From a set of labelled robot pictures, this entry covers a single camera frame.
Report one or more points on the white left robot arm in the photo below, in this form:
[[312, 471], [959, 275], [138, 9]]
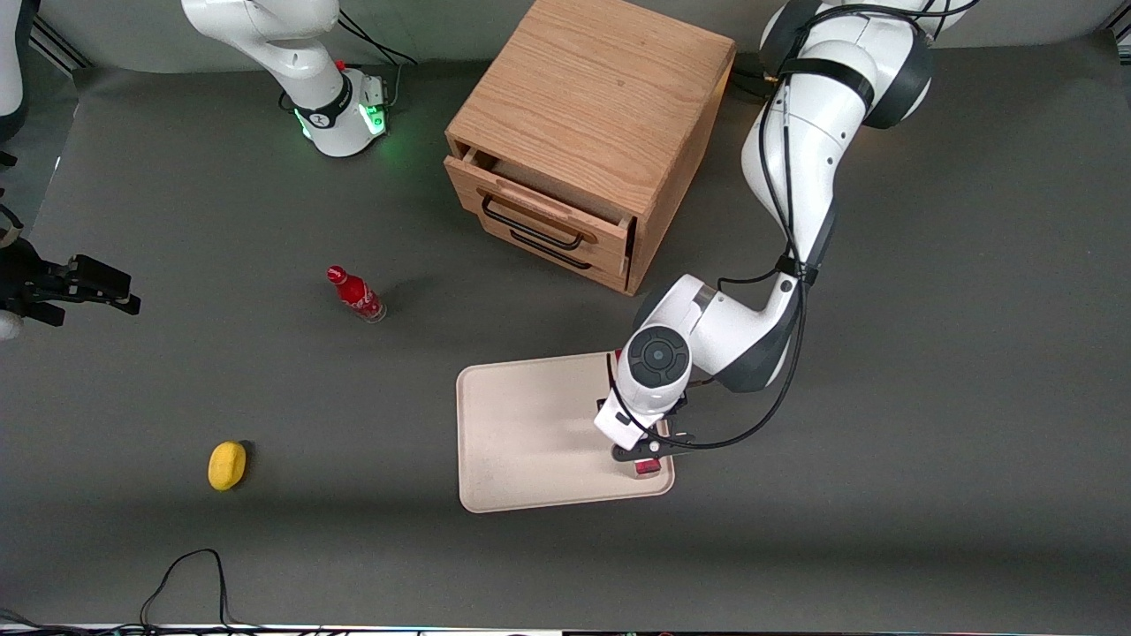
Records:
[[795, 150]]

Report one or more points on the oak wooden drawer cabinet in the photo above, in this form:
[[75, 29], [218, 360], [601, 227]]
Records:
[[601, 88]]

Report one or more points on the aluminium frame rail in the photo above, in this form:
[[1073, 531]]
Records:
[[60, 44], [1122, 34]]

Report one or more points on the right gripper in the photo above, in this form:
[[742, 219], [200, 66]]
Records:
[[25, 279]]

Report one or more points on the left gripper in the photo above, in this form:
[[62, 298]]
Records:
[[679, 403]]

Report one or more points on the wooden drawer closed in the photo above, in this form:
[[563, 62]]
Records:
[[601, 265]]

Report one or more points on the red cola bottle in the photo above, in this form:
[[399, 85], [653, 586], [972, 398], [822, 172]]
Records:
[[357, 295]]

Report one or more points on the wooden drawer slightly open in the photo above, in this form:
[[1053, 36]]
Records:
[[548, 205]]

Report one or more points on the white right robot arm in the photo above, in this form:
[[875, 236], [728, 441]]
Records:
[[300, 62]]

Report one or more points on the yellow lemon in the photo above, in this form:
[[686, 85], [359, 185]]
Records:
[[227, 465]]

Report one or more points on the beige plastic tray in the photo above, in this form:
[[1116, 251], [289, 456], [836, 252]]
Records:
[[530, 442]]

